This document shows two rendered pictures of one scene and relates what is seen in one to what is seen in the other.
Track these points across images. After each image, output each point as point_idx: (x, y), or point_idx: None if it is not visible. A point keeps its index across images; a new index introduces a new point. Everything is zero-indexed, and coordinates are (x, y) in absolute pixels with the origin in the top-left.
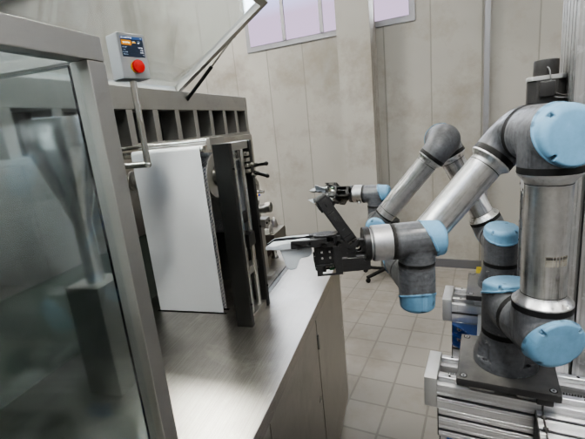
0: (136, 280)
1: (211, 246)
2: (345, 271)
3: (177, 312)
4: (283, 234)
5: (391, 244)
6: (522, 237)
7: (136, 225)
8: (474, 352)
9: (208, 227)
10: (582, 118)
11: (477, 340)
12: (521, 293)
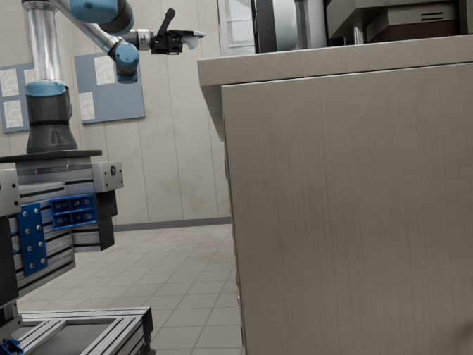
0: (222, 43)
1: (298, 29)
2: (165, 53)
3: None
4: (346, 3)
5: (139, 41)
6: (58, 45)
7: (220, 25)
8: (76, 144)
9: (298, 10)
10: None
11: (70, 135)
12: (62, 81)
